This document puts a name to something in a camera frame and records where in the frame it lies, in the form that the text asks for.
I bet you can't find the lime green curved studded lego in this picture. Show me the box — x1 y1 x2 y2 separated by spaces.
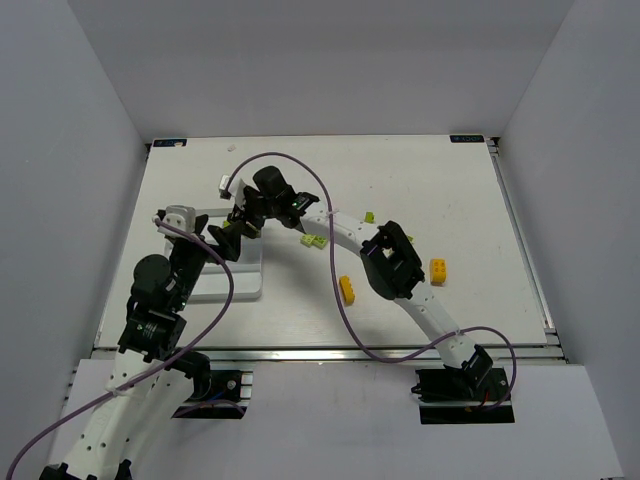
244 225 261 239

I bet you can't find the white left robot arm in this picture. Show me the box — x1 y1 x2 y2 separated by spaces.
41 210 243 479

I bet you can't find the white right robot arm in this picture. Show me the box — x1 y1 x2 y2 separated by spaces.
220 166 493 393

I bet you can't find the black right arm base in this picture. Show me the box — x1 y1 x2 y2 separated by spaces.
411 368 515 425

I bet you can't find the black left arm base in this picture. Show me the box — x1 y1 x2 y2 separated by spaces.
174 370 253 420

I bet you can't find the white sorting tray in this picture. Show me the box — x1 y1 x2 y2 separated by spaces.
189 236 264 303

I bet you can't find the pale green curved studded lego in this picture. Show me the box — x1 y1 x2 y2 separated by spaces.
300 234 315 247

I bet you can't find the pale green upside-down curved lego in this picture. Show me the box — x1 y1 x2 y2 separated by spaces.
312 235 329 249

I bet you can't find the yellow long lego brick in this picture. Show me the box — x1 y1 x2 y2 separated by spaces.
338 275 356 306

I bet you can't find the blue label sticker left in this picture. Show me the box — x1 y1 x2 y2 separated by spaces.
152 138 187 148

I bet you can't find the blue label sticker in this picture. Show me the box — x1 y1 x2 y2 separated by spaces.
152 138 187 148
449 134 485 144

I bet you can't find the yellow curved lego brick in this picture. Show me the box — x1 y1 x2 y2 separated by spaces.
429 258 447 286

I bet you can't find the blue label sticker right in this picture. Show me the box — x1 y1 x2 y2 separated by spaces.
449 134 485 144

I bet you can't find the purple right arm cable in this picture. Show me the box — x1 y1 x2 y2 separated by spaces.
227 151 517 412

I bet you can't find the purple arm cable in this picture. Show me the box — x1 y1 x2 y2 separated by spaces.
227 151 517 412
2 219 236 476

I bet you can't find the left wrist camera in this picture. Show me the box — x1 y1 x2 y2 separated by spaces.
152 205 196 236

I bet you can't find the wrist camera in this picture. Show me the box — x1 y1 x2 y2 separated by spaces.
152 205 196 236
218 175 246 203

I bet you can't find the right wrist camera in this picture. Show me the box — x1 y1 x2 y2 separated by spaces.
218 175 246 203

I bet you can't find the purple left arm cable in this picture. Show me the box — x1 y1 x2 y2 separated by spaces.
2 219 236 476

